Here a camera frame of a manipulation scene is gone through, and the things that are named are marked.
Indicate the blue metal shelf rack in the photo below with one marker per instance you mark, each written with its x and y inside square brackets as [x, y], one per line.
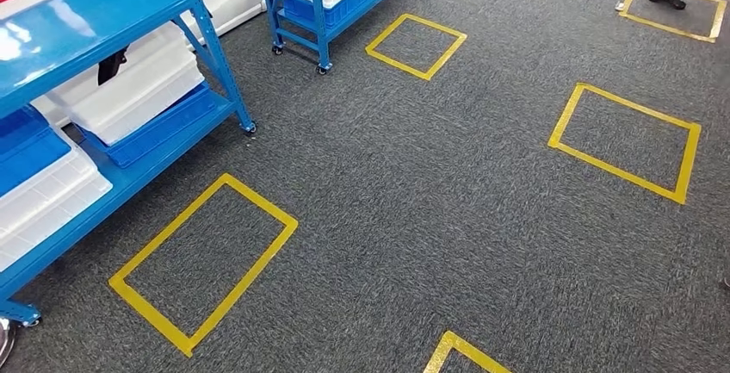
[85, 22]
[319, 28]

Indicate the blue plastic bin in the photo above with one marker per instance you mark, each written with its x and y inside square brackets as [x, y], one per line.
[342, 8]
[28, 148]
[165, 125]

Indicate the small white floor marker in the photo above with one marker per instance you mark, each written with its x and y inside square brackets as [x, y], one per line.
[620, 6]

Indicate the stanchion with chrome base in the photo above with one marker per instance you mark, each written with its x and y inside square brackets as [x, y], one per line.
[4, 342]

